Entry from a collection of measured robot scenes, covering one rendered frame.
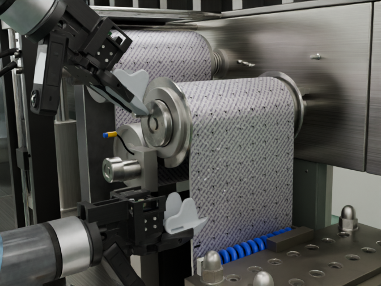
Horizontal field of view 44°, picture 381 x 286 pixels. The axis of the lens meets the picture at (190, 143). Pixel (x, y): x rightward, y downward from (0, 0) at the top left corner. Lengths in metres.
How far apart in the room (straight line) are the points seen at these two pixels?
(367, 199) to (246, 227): 2.99
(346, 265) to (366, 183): 2.99
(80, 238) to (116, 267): 0.08
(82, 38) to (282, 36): 0.46
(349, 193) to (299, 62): 2.95
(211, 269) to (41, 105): 0.33
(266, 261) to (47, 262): 0.35
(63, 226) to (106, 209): 0.06
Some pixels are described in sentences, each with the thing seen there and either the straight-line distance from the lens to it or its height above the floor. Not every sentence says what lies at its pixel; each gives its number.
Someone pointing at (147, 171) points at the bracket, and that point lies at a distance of 0.77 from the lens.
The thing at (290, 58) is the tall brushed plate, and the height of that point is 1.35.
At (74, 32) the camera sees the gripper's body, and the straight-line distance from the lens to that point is 0.69.
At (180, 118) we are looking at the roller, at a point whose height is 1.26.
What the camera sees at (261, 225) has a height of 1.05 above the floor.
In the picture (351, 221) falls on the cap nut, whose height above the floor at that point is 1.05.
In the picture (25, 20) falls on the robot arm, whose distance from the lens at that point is 0.65.
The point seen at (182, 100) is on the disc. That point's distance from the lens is 0.72.
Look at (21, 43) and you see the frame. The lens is 0.95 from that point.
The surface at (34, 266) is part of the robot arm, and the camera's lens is 0.61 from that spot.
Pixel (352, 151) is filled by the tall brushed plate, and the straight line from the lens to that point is 0.92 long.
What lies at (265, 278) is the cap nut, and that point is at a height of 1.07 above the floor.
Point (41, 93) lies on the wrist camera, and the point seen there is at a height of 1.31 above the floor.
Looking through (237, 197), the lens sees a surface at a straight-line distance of 0.81.
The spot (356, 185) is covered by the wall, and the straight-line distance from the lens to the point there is 3.82.
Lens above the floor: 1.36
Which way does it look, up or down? 11 degrees down
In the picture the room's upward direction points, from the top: 1 degrees counter-clockwise
